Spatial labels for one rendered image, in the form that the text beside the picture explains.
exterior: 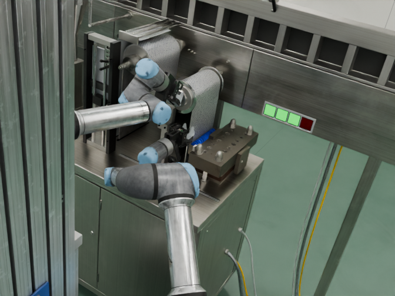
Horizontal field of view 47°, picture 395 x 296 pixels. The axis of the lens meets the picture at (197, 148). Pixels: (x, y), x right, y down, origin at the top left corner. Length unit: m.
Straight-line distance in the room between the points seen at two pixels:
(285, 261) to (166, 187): 1.82
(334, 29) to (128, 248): 1.32
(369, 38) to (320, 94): 0.31
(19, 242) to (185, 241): 0.58
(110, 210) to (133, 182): 0.73
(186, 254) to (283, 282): 1.66
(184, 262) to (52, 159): 0.61
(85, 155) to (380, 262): 2.16
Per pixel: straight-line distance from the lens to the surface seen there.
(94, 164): 2.08
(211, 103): 2.09
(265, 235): 3.24
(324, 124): 2.08
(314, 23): 1.98
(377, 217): 3.83
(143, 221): 2.01
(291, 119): 2.11
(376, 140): 2.05
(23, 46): 0.75
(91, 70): 2.09
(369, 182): 2.32
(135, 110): 1.49
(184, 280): 1.35
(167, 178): 1.39
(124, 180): 1.42
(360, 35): 1.94
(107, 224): 2.18
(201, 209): 1.88
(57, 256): 1.05
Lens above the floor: 2.07
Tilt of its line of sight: 31 degrees down
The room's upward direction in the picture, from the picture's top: 9 degrees clockwise
